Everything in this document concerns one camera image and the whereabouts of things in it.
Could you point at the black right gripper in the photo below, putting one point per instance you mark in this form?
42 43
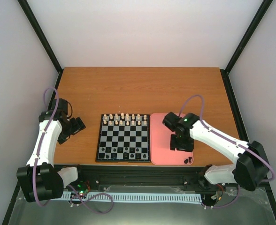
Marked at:
189 148

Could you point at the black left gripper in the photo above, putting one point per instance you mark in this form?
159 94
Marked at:
79 125

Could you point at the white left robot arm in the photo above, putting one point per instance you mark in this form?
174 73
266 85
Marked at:
46 150

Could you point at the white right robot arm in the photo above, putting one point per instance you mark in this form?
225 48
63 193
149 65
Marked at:
249 163

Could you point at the black white chess board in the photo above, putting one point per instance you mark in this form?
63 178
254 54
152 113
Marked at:
132 136

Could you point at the black king piece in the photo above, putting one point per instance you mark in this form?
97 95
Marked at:
125 155

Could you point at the light blue cable duct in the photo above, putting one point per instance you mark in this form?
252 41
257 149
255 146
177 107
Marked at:
136 197

